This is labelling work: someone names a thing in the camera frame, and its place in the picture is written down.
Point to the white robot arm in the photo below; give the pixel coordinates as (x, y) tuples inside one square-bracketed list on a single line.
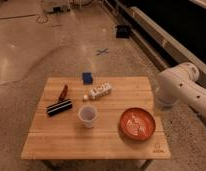
[(179, 83)]

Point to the black striped whiteboard eraser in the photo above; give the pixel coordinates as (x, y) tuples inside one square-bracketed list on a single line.
[(59, 107)]

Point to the white plastic bottle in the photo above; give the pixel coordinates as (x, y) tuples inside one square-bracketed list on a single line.
[(97, 92)]

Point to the blue sponge block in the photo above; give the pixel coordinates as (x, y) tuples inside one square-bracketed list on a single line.
[(87, 78)]

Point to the translucent plastic cup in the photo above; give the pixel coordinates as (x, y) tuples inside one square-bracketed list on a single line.
[(87, 115)]

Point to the red pocket knife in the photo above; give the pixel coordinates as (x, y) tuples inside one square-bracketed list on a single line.
[(63, 94)]

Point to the wooden folding table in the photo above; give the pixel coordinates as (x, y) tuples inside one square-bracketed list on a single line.
[(63, 136)]

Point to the orange round bowl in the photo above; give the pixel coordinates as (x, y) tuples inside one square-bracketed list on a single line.
[(137, 124)]

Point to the black box on floor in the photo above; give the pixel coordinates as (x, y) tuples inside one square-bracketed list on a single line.
[(123, 31)]

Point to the white equipment base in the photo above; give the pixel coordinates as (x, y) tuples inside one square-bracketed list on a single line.
[(50, 6)]

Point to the long metal wall rail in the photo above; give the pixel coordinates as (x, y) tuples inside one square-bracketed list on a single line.
[(176, 29)]

